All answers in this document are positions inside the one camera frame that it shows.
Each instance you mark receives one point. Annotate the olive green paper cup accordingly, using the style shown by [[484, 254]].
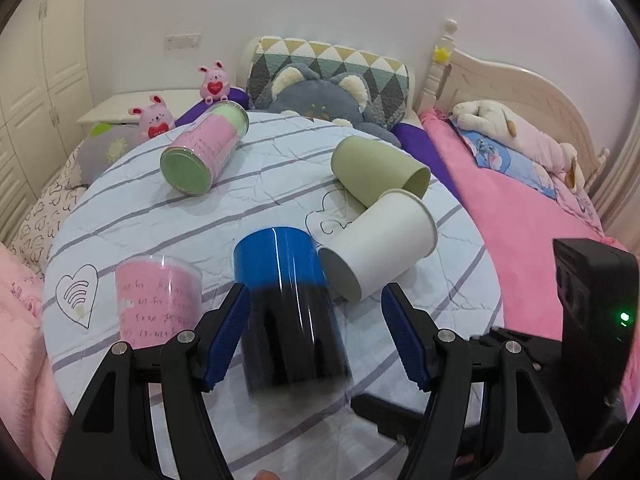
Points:
[[367, 168]]

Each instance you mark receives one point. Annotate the light pink folded blanket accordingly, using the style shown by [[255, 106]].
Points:
[[32, 407]]

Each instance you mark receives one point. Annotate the triangle patterned pillow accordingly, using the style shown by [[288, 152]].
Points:
[[391, 82]]

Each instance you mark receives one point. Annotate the pink pig toy front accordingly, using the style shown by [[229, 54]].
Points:
[[155, 119]]

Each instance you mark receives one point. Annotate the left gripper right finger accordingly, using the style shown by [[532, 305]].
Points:
[[487, 415]]

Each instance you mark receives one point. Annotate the white striped round quilt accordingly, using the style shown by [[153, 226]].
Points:
[[279, 176]]

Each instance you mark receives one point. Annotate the white nightstand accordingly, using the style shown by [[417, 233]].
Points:
[[115, 110]]

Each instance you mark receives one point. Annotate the pink green lying can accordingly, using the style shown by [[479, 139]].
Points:
[[195, 159]]

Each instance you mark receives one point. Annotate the pink pig toy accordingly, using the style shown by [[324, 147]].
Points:
[[155, 119], [216, 83]]

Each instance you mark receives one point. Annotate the white wardrobe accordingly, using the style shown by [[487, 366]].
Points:
[[44, 91]]

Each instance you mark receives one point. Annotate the blue and black cup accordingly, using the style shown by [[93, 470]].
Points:
[[291, 338]]

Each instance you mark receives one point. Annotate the wall socket panel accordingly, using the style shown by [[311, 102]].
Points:
[[183, 41]]

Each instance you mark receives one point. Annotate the white paper cup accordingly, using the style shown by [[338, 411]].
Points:
[[385, 241]]

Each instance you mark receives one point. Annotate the cream wooden headboard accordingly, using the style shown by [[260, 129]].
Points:
[[455, 76]]

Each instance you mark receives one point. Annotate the grey bear plush pillow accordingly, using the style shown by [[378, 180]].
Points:
[[344, 100]]

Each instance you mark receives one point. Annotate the pink pig toy rear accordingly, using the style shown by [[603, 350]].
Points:
[[216, 83]]

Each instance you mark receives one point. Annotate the grey sun cushion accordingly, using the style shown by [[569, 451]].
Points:
[[105, 145]]

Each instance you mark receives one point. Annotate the white dog plush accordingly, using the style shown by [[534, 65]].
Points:
[[500, 123]]

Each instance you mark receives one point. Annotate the pink transparent upright cup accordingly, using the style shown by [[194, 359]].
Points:
[[157, 298]]

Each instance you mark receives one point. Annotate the heart patterned white sheet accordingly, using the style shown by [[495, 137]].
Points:
[[33, 240]]

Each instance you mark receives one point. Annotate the blue cartoon pillow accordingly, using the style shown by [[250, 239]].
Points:
[[491, 154]]

